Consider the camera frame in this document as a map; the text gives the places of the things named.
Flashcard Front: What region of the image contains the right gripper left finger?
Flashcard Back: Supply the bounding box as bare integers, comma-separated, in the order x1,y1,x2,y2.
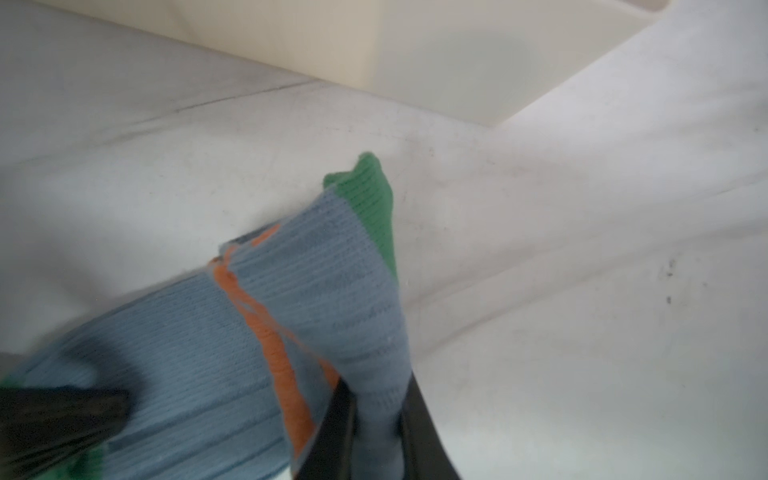
294,380,356,480

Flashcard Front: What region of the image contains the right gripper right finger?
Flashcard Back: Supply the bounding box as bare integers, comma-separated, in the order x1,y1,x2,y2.
400,375,460,480

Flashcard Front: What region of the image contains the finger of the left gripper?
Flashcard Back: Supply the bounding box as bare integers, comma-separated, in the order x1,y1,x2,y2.
1,386,132,477

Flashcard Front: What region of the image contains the blue orange green sock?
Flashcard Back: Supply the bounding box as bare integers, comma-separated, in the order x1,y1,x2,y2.
5,153,412,479

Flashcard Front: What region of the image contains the cream divided organizer tray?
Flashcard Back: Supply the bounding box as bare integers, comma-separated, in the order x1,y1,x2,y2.
59,0,667,126

